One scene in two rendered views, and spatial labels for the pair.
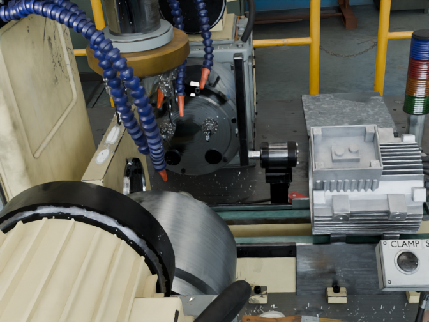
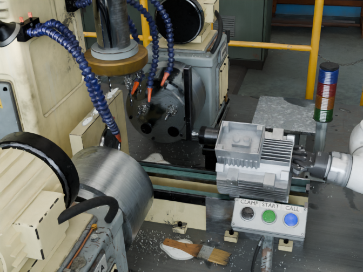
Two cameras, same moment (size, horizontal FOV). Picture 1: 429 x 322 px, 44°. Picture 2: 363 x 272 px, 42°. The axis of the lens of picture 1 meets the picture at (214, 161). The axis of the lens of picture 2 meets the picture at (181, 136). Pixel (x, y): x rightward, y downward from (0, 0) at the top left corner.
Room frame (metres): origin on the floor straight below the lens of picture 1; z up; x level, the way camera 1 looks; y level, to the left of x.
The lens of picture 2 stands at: (-0.29, -0.28, 1.80)
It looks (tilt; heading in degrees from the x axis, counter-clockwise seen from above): 31 degrees down; 10
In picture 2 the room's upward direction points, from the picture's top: 3 degrees counter-clockwise
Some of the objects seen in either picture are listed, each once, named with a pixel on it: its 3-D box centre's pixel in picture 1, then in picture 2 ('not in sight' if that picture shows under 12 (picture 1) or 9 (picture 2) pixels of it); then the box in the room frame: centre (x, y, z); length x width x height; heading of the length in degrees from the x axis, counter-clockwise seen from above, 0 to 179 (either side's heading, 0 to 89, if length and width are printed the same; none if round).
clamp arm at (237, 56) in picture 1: (242, 112); (189, 104); (1.03, -0.07, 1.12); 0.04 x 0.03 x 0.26; 83
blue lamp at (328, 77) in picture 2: (424, 46); (328, 74); (1.15, -0.50, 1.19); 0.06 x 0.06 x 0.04
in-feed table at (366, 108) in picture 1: (345, 130); (285, 126); (1.39, -0.39, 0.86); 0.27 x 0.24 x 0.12; 173
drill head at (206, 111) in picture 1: (195, 109); (169, 97); (1.24, 0.04, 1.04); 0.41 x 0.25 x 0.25; 173
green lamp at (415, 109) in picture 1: (417, 101); (323, 111); (1.15, -0.50, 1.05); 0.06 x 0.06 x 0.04
